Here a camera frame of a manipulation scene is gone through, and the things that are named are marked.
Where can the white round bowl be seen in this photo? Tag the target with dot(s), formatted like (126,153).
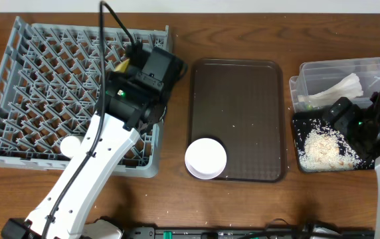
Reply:
(205,158)

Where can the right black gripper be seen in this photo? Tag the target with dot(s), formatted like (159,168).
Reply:
(341,122)

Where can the rice food scraps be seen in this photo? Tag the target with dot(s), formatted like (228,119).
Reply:
(326,151)

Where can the white paper cup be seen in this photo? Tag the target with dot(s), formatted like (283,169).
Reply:
(70,145)

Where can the clear plastic bin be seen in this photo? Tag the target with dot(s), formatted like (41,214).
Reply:
(319,84)

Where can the grey plastic dish rack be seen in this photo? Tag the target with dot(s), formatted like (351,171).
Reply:
(49,78)

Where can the dark brown serving tray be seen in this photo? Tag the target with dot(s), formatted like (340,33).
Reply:
(240,104)

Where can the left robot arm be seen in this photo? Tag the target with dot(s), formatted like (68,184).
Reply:
(131,101)

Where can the yellow round plate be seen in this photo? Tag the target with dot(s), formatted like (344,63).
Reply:
(121,67)

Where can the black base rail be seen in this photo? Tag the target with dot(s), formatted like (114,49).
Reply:
(146,232)

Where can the white paper napkin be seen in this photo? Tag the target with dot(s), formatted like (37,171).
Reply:
(349,87)

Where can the green snack wrapper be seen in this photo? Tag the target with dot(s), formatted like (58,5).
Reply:
(309,107)

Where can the black rectangular tray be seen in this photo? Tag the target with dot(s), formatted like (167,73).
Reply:
(309,146)

